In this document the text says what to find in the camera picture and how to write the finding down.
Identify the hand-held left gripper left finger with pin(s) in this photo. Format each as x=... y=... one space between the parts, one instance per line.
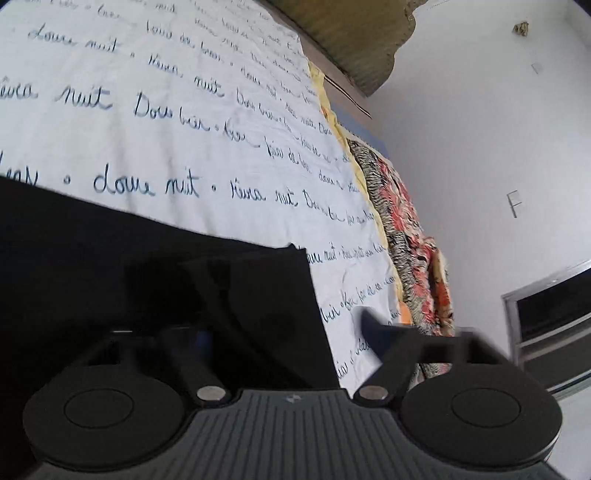
x=204 y=340

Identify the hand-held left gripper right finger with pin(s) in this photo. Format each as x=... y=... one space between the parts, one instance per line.
x=375 y=339

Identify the black pants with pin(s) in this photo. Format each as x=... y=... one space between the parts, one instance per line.
x=92 y=258

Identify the red floral patterned blanket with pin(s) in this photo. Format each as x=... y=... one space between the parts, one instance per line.
x=406 y=230

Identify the blue mattress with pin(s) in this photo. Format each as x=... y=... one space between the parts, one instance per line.
x=364 y=131

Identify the white script printed bed sheet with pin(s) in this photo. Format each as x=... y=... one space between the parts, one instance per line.
x=161 y=115

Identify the yellow cloth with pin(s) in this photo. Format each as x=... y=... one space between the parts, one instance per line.
x=317 y=79

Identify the olive ribbed pillow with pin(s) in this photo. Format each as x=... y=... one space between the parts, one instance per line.
x=351 y=37

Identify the white wall switch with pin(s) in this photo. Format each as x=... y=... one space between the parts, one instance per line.
x=536 y=68

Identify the small wall ornament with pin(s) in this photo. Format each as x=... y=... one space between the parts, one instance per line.
x=521 y=28

